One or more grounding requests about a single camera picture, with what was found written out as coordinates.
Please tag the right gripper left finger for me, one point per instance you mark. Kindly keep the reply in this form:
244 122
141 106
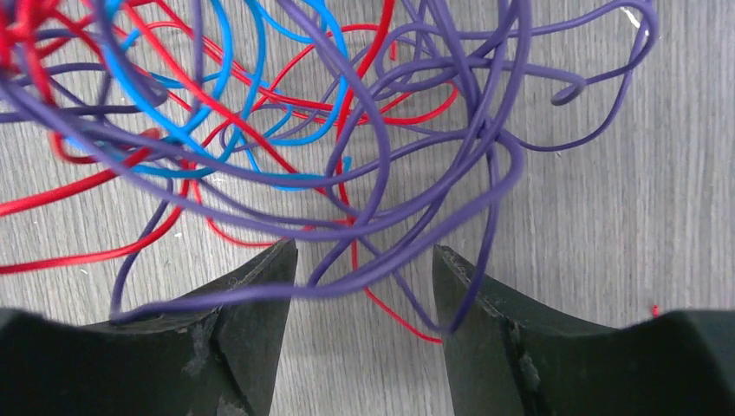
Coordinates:
222 361

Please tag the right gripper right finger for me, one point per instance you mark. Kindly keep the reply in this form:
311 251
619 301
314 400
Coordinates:
513 355

